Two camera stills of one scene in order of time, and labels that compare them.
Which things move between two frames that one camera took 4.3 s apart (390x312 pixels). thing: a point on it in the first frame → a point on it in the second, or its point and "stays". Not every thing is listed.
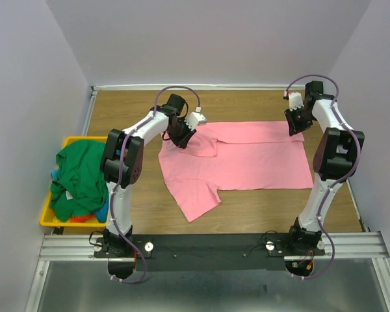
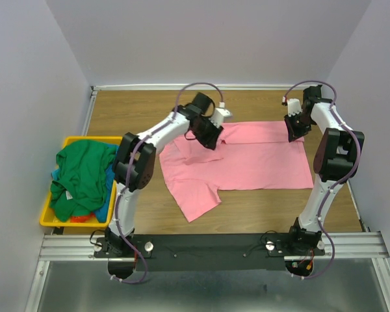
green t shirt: x=80 y=187 stays
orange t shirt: x=82 y=218 stays
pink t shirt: x=243 y=155 stays
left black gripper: x=181 y=142 → x=210 y=141
